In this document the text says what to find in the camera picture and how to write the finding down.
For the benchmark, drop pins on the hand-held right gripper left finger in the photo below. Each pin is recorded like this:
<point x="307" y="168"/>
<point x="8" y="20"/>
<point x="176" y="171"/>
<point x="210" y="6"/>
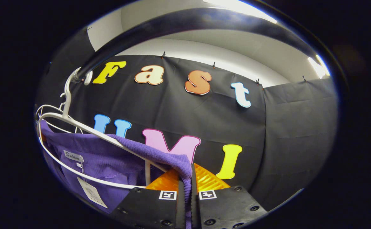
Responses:
<point x="144" y="206"/>

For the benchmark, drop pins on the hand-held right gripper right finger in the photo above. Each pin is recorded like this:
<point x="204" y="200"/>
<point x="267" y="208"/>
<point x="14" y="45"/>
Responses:
<point x="230" y="206"/>

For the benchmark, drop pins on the purple knit cardigan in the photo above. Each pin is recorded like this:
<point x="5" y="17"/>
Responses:
<point x="109" y="165"/>

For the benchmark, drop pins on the white hanger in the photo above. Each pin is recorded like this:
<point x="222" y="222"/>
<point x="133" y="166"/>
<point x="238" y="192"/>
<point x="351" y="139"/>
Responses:
<point x="50" y="107"/>
<point x="67" y="95"/>

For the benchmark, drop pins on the black clothes rack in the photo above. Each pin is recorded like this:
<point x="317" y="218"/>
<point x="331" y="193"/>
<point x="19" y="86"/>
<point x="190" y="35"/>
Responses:
<point x="185" y="19"/>

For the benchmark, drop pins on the black backdrop cloth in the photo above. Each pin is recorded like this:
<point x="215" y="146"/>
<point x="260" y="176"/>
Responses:
<point x="287" y="127"/>

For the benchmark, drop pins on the small rectangular ceiling light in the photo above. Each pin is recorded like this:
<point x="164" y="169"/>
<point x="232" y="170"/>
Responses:
<point x="319" y="67"/>

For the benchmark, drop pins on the large rectangular ceiling light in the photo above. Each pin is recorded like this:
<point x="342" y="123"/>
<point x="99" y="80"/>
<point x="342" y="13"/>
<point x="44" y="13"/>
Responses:
<point x="239" y="8"/>

